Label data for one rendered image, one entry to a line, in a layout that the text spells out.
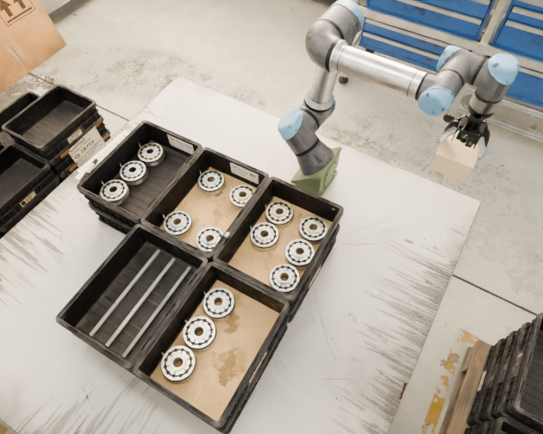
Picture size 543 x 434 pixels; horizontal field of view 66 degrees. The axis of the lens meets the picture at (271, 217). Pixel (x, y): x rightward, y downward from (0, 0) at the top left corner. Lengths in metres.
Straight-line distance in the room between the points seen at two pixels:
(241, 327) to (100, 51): 3.04
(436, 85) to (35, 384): 1.52
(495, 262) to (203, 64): 2.54
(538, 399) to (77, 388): 1.62
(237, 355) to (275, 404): 0.21
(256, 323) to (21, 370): 0.81
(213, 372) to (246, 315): 0.20
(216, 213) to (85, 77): 2.37
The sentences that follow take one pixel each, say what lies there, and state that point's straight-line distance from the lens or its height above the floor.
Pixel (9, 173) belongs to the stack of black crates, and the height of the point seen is 0.38.
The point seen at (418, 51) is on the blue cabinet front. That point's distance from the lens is 3.06.
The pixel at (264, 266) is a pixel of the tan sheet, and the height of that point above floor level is 0.83.
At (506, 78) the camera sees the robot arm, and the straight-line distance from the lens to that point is 1.27.
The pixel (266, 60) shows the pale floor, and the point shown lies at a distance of 3.58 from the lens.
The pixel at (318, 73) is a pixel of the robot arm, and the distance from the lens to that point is 1.55.
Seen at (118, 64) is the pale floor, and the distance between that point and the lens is 3.78.
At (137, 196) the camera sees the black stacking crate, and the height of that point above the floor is 0.83.
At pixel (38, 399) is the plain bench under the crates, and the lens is 1.65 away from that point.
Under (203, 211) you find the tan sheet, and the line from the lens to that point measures 1.59.
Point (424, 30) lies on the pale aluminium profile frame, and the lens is 2.95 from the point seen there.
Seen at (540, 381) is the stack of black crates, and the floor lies 0.49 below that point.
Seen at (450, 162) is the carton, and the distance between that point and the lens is 1.45.
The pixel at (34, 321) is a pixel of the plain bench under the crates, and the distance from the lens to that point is 1.75.
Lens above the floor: 2.14
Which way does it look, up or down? 57 degrees down
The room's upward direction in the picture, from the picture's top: 2 degrees counter-clockwise
